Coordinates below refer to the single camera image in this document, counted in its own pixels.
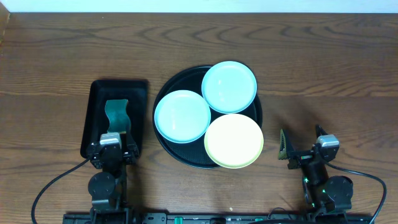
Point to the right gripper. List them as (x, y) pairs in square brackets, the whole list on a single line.
[(286, 147)]

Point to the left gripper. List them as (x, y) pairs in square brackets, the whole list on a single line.
[(111, 150)]

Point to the green and yellow sponge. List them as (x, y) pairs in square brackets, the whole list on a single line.
[(119, 121)]

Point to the light blue plate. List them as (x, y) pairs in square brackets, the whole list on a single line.
[(182, 116)]

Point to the yellow plate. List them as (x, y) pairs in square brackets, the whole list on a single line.
[(233, 141)]

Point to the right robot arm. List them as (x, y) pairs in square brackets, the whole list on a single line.
[(327, 194)]

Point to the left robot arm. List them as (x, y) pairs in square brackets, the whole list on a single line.
[(108, 188)]

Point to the black rectangular tray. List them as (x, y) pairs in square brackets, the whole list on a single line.
[(96, 121)]

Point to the round black serving tray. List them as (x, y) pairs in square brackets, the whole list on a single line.
[(194, 153)]

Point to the pale green plate top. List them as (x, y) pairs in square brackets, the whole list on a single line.
[(229, 87)]

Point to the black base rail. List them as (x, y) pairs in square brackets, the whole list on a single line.
[(163, 218)]

